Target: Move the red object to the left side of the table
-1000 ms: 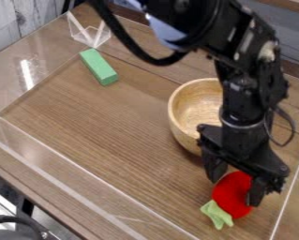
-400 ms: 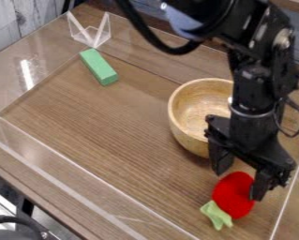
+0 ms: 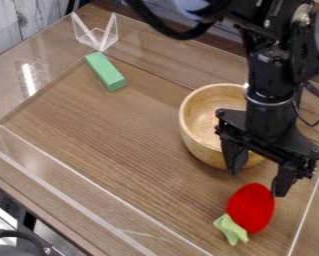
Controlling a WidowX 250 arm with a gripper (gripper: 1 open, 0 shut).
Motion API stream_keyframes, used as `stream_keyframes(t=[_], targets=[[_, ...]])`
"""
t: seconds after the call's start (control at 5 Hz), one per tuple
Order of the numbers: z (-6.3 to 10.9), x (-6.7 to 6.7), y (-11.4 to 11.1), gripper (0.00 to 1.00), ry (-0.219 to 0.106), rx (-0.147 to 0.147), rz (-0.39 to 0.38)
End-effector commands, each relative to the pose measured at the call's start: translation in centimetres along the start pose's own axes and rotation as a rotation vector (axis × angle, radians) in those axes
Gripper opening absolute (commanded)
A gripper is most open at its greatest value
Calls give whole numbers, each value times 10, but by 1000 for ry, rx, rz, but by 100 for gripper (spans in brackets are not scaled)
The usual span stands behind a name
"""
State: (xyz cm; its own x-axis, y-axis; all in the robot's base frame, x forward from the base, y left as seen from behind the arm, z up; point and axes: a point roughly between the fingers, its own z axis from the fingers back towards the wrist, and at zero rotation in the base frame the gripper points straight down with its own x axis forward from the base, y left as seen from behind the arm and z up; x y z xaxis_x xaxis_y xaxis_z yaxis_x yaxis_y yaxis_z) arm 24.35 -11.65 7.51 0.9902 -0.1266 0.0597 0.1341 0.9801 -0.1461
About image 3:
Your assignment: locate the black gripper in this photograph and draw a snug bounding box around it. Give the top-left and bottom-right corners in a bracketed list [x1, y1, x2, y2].
[214, 93, 319, 197]

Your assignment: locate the red plush strawberry toy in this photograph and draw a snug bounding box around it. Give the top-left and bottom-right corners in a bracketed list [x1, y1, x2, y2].
[213, 183, 275, 246]

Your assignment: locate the light wooden bowl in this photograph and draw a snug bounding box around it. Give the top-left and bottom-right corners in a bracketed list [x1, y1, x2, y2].
[177, 83, 269, 171]

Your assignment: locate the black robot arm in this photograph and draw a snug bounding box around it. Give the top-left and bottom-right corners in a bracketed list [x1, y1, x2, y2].
[182, 0, 319, 197]

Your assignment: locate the green rectangular block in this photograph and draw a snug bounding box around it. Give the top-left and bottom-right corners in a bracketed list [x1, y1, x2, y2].
[84, 52, 125, 92]

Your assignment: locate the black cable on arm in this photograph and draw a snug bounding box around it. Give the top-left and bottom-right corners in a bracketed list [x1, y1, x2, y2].
[128, 0, 229, 42]

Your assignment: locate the clear acrylic corner bracket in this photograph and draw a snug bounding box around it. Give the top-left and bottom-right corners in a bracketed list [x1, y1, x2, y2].
[70, 13, 118, 52]

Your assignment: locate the black table leg frame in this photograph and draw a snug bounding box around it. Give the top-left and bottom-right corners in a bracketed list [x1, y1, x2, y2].
[14, 209, 66, 256]

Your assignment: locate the black floor cable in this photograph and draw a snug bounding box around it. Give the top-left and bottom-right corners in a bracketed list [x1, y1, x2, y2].
[0, 228, 46, 256]

